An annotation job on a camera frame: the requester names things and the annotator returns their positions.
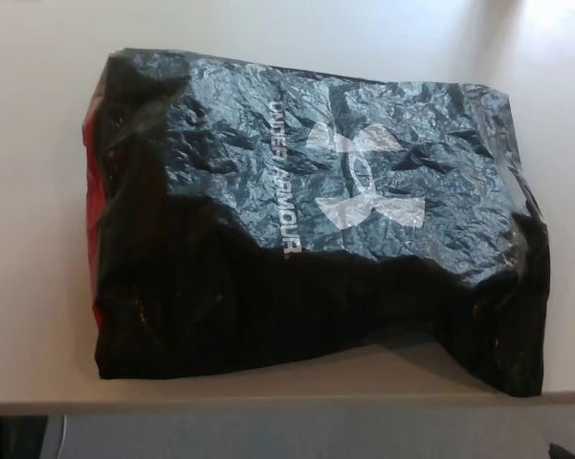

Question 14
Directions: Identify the dark object under desk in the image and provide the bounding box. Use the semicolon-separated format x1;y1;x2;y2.
0;415;48;459

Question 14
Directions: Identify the black Under Armour plastic bag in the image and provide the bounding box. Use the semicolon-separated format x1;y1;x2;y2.
79;46;557;384

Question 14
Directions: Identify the dark object below desk edge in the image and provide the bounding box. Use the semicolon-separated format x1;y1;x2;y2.
546;427;575;459

